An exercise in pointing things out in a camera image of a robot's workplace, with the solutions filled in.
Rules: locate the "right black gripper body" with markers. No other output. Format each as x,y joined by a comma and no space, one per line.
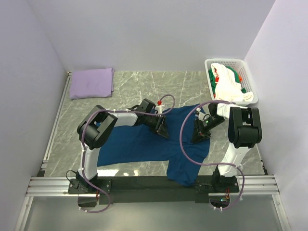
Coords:
205,126

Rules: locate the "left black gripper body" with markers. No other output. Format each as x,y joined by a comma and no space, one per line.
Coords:
153,121

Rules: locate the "blue t shirt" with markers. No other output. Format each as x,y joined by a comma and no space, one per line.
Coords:
138,144

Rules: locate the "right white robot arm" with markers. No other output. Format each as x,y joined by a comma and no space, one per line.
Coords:
244,132

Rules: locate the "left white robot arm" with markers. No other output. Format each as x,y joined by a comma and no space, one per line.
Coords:
96,128

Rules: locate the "white t shirt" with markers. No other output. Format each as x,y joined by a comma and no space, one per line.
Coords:
226,86

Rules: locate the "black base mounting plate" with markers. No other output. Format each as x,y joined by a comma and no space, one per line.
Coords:
160,189

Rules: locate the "green t shirt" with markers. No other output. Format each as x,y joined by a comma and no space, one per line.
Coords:
214,80

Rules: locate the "white plastic laundry basket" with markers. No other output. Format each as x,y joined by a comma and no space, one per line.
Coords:
241,69

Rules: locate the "folded purple t shirt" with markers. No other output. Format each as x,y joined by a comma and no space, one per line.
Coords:
96,83

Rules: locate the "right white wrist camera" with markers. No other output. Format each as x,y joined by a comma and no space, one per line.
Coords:
200,115

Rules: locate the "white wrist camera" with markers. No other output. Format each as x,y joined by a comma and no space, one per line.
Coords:
200,115
160,109

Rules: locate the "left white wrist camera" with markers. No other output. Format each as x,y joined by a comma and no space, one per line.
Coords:
160,109

